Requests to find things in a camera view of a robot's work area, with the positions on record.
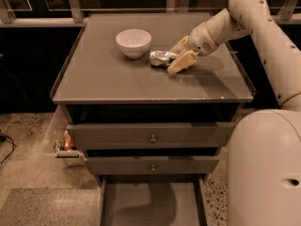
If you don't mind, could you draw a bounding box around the grey top drawer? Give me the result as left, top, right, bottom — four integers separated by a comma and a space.
66, 104, 238, 150

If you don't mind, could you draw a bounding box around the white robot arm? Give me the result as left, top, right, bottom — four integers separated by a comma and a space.
167, 0, 301, 226

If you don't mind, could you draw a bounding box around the white ceramic bowl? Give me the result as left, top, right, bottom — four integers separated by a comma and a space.
116, 29, 151, 58

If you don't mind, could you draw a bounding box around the grey middle drawer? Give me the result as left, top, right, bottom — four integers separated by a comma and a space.
85, 148, 219, 175

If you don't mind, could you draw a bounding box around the grey drawer cabinet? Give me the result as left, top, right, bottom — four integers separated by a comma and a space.
50, 12, 257, 226

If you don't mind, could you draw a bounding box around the grey drawer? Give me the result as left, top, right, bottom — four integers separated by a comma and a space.
66, 104, 238, 150
85, 148, 219, 175
100, 175, 210, 226

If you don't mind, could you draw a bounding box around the black floor cable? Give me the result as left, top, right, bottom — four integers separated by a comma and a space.
0, 129, 17, 170

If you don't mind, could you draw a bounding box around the grey bottom drawer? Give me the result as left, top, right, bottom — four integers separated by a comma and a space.
100, 175, 210, 226

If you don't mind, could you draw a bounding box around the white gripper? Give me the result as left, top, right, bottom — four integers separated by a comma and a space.
167, 24, 214, 74

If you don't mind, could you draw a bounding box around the crushed silver redbull can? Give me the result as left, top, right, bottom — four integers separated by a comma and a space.
150, 51, 178, 68

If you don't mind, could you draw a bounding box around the metal window railing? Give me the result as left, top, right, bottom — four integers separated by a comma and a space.
0, 0, 301, 28

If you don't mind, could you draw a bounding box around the orange snack packet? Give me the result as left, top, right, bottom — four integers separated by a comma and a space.
64, 130, 74, 150

